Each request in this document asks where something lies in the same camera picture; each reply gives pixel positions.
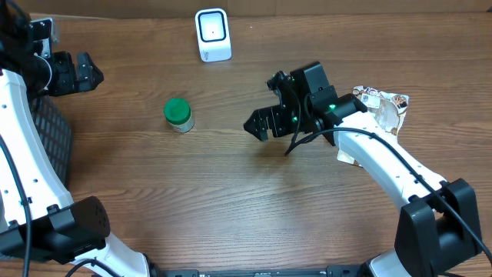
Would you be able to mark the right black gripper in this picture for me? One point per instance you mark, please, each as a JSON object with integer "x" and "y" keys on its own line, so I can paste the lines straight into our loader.
{"x": 276, "y": 115}

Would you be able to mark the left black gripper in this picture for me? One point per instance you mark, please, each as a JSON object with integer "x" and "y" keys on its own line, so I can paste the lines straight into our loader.
{"x": 71, "y": 81}

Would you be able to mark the green lidded jar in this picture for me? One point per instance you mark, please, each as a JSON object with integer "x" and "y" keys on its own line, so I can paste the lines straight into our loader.
{"x": 178, "y": 114}

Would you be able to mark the beige plastic pouch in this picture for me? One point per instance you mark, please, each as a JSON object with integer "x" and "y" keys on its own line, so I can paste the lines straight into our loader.
{"x": 388, "y": 109}

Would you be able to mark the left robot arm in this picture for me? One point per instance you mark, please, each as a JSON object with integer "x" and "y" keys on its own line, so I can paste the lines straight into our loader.
{"x": 40, "y": 221}

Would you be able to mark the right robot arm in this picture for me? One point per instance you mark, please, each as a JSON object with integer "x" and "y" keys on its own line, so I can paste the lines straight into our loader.
{"x": 439, "y": 225}

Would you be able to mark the white barcode scanner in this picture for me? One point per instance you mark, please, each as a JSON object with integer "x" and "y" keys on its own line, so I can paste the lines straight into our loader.
{"x": 213, "y": 35}

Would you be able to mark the grey plastic mesh basket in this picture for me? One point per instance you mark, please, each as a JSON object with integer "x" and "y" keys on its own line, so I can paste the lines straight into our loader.
{"x": 56, "y": 135}

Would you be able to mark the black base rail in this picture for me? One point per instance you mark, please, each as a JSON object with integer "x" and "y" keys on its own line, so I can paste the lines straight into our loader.
{"x": 269, "y": 273}

